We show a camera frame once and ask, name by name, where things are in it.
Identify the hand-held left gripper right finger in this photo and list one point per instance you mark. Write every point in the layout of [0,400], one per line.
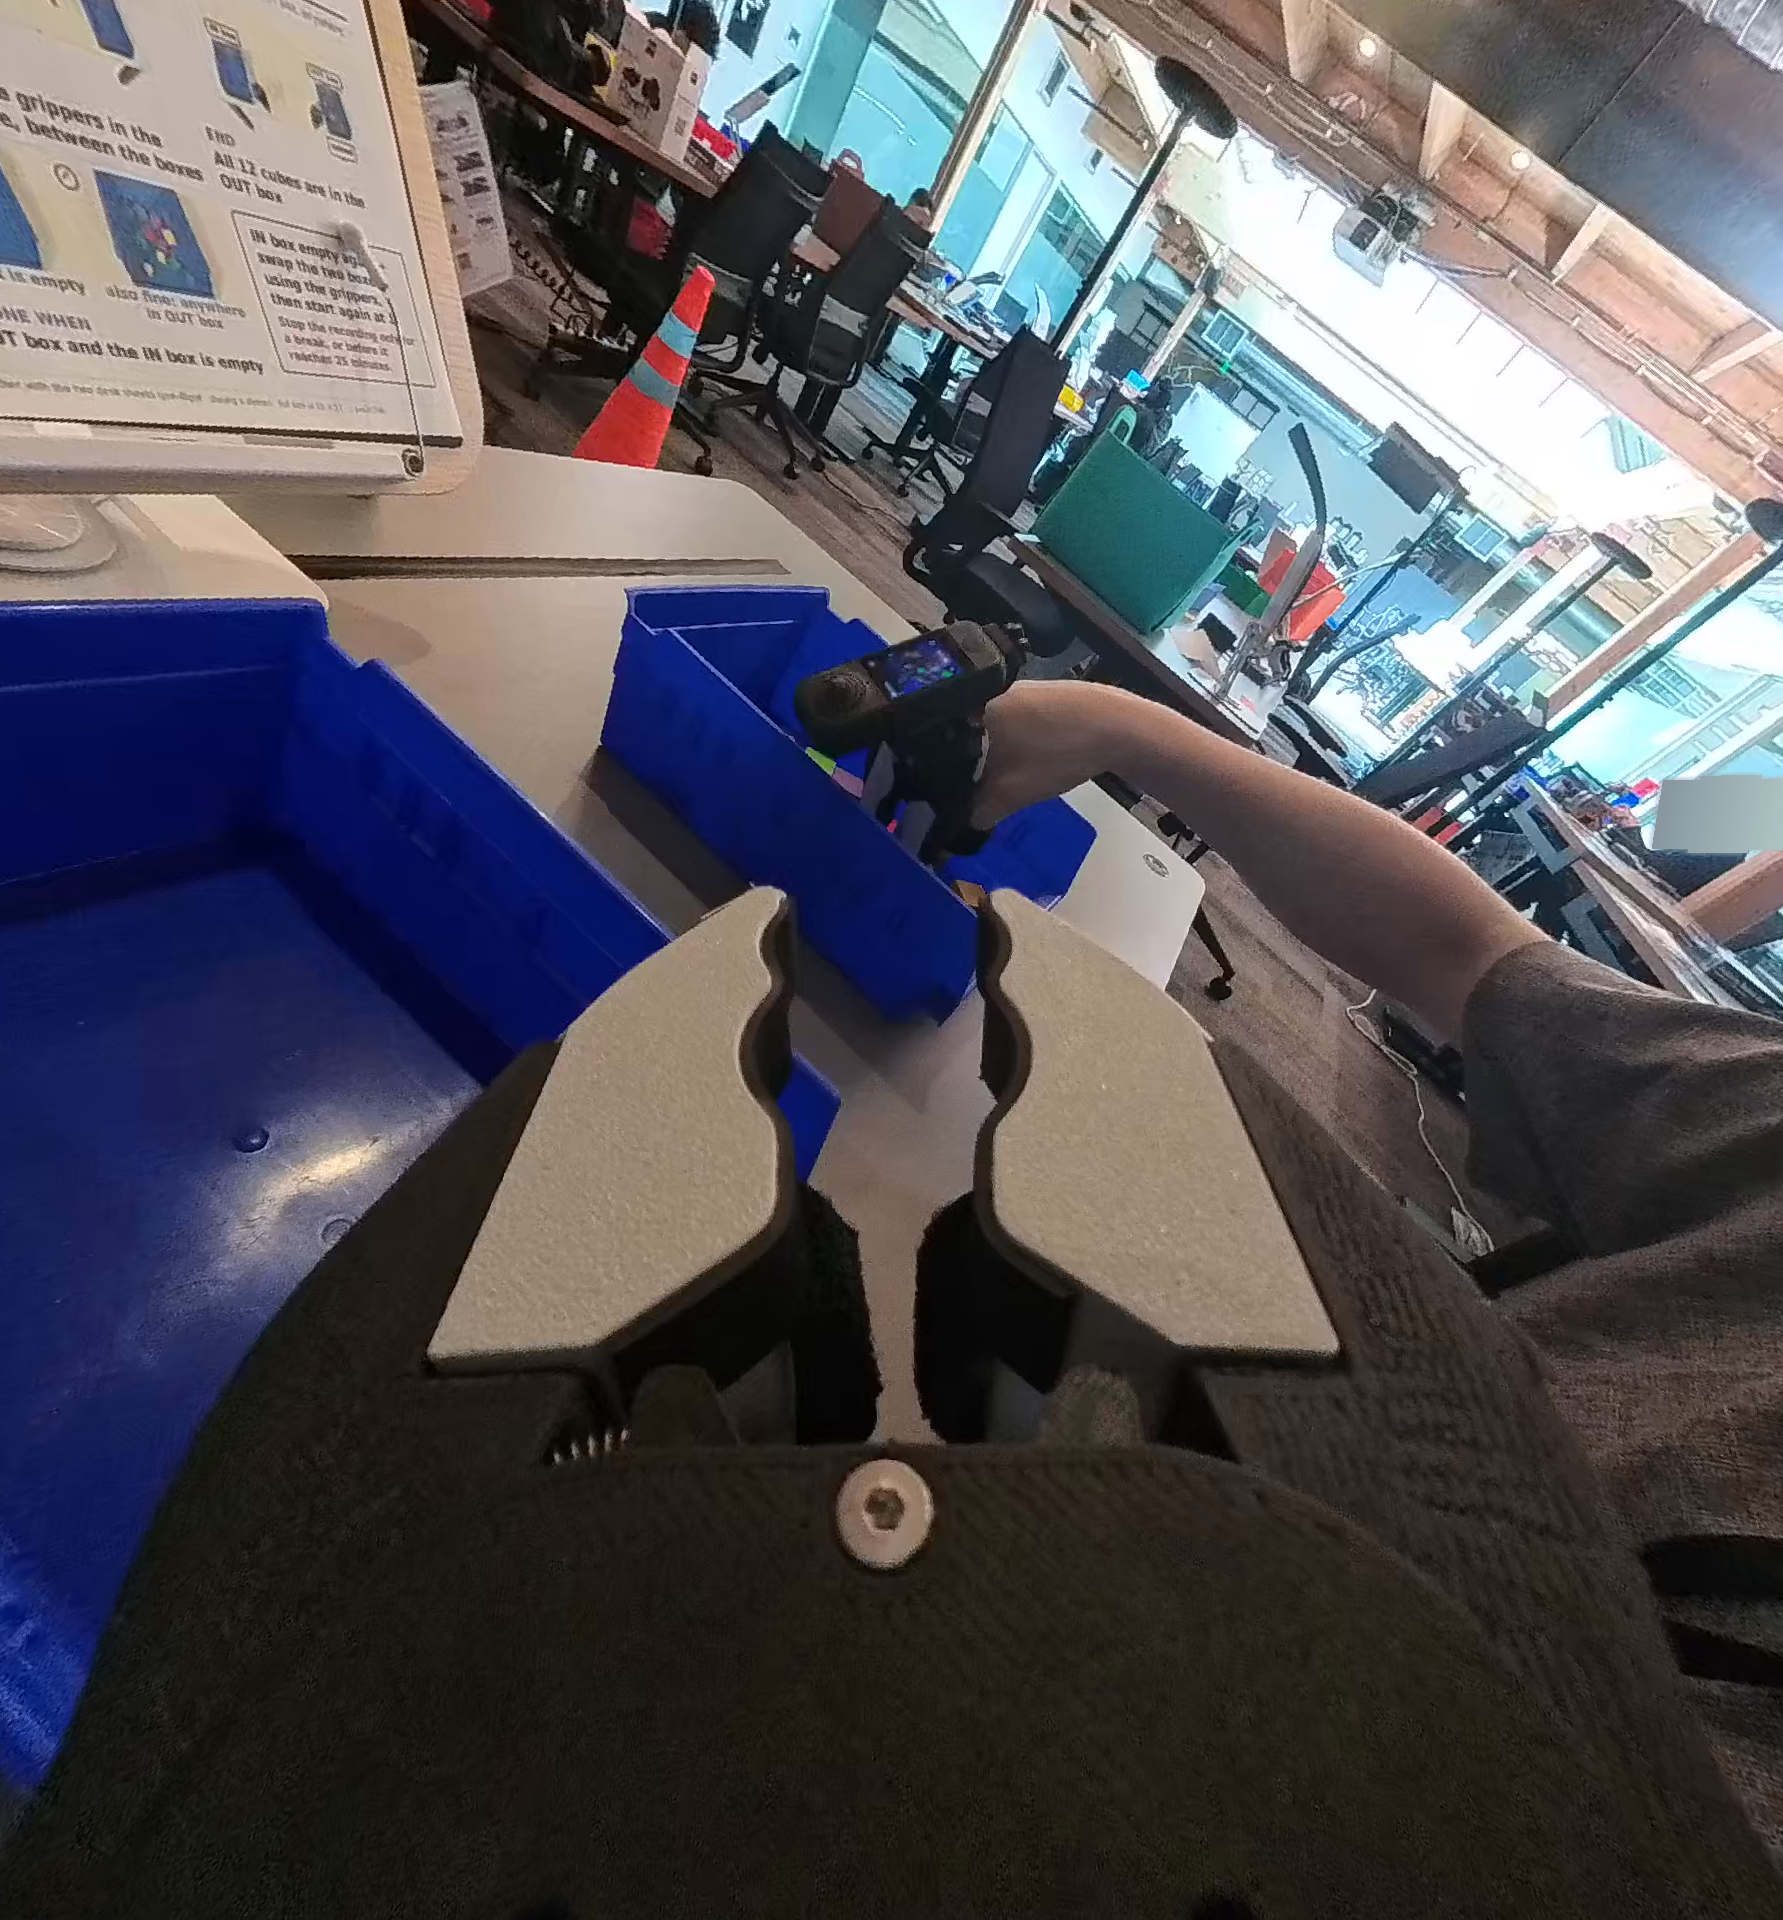
[1160,1187]

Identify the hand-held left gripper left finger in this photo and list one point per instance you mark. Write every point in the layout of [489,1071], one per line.
[621,1187]

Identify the blue plastic bin with cubes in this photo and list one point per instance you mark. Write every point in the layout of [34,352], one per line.
[156,1082]

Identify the person's right forearm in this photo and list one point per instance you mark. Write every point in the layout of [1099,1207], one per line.
[1311,856]

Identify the person's right hand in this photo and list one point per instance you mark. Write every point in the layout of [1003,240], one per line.
[1048,744]

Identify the black office chair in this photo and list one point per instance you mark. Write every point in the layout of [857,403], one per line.
[989,451]

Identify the green mat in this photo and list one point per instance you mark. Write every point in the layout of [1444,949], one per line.
[1132,534]

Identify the orange traffic cone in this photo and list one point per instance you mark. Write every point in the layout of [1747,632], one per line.
[651,383]

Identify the black floor lamp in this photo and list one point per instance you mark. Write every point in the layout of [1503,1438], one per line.
[1132,227]

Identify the instruction sheet on wooden board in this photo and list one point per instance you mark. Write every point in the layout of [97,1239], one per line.
[448,301]

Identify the white cardboard box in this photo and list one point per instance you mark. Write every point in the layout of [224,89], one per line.
[658,84]

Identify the printed paper sheet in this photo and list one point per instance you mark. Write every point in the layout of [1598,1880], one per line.
[468,181]

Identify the white clip bar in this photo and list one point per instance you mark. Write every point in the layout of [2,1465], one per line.
[156,459]

